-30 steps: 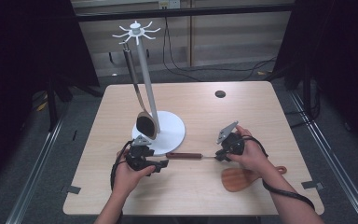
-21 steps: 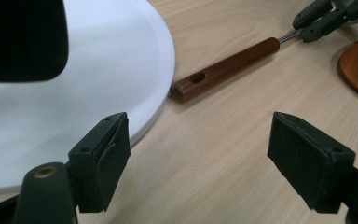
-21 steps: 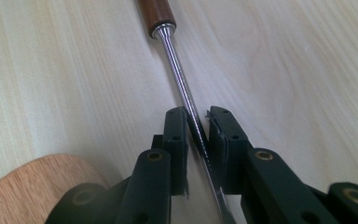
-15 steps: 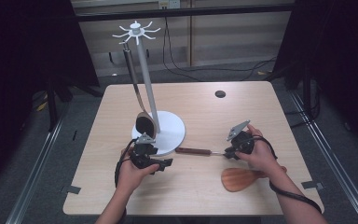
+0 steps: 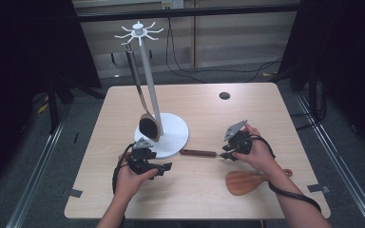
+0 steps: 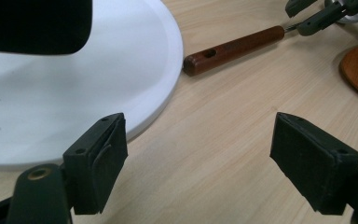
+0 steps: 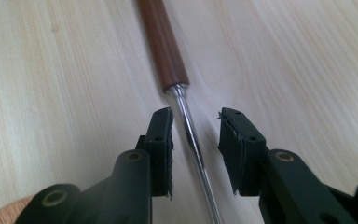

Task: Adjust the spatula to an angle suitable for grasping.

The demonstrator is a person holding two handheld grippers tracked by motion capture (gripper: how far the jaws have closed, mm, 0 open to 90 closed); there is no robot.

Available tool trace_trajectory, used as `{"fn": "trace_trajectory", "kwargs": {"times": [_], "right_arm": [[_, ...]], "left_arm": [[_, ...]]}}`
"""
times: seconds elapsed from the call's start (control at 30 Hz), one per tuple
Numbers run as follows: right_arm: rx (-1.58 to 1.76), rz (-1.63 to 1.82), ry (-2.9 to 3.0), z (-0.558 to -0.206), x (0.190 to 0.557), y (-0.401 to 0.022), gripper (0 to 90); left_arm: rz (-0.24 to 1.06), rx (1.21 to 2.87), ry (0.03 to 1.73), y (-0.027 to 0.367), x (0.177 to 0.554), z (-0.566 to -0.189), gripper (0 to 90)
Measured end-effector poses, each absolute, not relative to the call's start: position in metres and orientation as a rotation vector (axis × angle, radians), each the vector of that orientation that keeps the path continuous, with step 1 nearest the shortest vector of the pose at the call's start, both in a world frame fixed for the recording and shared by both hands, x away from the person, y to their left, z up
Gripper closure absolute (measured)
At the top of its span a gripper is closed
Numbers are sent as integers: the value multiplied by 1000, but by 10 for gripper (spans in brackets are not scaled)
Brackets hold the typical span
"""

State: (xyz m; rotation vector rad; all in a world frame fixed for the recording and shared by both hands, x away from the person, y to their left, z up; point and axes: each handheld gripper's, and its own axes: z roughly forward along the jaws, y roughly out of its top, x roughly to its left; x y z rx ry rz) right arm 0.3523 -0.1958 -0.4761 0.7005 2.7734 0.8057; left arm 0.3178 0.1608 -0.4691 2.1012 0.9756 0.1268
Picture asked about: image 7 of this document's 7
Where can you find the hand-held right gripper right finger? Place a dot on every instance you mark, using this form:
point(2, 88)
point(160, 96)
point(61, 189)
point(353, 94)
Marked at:
point(244, 155)

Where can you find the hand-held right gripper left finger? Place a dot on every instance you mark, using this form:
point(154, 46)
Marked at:
point(159, 155)

